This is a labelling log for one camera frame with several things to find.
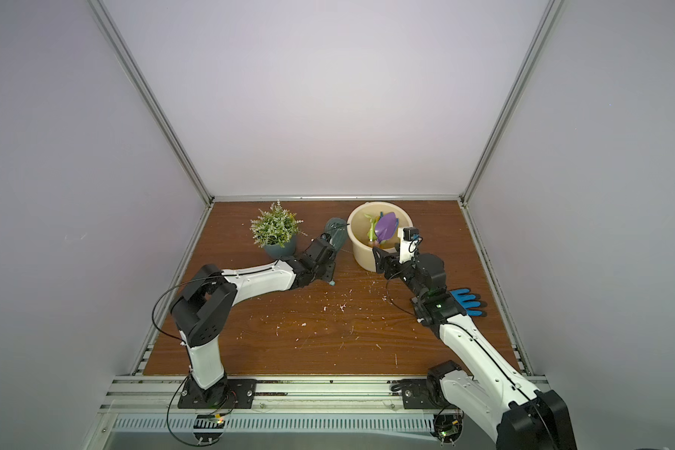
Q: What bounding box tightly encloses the teal spray bottle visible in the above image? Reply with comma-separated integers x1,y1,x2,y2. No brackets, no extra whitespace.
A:
324,217,349,251

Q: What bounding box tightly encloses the cream plastic bucket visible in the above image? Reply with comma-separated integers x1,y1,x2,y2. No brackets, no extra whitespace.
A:
348,202,414,272

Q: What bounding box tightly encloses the green rake wooden handle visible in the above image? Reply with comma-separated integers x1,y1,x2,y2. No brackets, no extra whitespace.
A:
364,213,384,246

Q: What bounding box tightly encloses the purple trowel pink handle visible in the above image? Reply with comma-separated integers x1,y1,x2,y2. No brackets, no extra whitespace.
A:
374,212,399,243

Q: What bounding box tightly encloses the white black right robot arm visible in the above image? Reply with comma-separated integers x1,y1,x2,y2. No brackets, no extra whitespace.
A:
373,249,577,449

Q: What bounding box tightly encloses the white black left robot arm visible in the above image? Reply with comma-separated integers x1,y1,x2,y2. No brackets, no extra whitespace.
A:
170,234,341,394

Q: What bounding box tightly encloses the blue grey gardening glove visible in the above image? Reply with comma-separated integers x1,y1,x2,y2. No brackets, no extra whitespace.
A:
450,288,487,317

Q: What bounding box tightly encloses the artificial green potted plant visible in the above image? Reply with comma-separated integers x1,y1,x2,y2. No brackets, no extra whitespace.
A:
249,201,303,260

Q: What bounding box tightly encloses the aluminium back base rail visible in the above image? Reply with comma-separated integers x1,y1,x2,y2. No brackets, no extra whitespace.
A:
212,194,461,204

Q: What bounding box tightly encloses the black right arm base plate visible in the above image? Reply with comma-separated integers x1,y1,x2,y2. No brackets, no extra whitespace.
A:
390,376,456,410

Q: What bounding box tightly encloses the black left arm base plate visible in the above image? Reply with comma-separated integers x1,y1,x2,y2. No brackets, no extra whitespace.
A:
177,375,257,410

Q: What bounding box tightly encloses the aluminium front mounting rail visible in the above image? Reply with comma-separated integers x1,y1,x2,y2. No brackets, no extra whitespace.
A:
99,376,433,414

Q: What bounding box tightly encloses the aluminium right corner post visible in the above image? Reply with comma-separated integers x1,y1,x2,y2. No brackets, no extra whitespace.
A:
460,0,564,206

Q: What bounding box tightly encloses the aluminium corner post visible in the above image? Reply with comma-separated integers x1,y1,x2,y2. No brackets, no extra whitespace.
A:
86,0,214,206
460,0,564,206

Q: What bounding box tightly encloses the aluminium left corner post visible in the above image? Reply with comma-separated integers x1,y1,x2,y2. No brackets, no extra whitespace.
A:
86,0,214,206

